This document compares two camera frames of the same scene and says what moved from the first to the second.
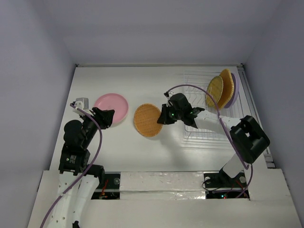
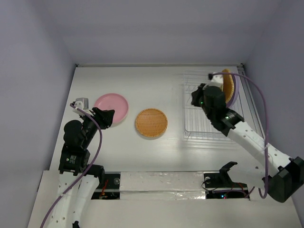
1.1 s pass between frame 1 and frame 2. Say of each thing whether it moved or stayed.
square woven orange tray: stayed
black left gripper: stayed
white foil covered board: stayed
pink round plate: stayed
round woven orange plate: moved
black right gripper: moved
